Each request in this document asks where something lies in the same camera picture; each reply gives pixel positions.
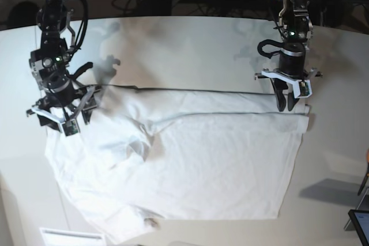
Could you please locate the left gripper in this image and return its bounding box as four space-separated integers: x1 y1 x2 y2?
271 51 309 112

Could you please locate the black tablet with stand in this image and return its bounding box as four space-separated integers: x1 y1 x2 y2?
344 187 368 245

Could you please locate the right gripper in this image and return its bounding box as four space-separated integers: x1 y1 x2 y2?
36 80 101 133

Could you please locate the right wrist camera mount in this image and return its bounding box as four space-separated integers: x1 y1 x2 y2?
26 104 82 136

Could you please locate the white T-shirt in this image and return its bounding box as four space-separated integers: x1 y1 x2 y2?
45 87 310 244

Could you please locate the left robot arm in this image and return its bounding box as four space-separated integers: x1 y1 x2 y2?
255 0 321 112

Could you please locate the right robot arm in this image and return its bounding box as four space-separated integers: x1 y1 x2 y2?
27 0 101 136

